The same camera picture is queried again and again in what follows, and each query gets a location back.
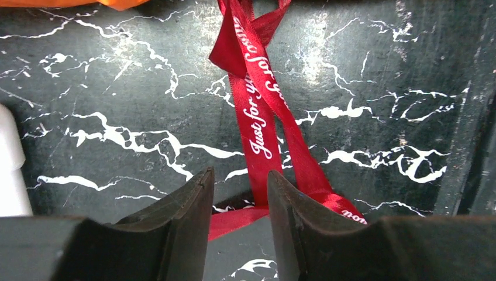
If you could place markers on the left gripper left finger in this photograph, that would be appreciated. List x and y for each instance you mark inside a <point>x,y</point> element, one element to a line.
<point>165,241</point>

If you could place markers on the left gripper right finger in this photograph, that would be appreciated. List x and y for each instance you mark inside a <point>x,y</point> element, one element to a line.
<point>314,243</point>

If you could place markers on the dark red ribbon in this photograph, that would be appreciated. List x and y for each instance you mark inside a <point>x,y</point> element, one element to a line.
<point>240,50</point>

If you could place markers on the orange wrapping paper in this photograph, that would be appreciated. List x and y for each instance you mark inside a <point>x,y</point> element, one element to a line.
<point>119,5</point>

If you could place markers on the white PVC pipe frame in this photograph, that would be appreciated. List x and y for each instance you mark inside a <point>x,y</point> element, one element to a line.
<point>14,198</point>

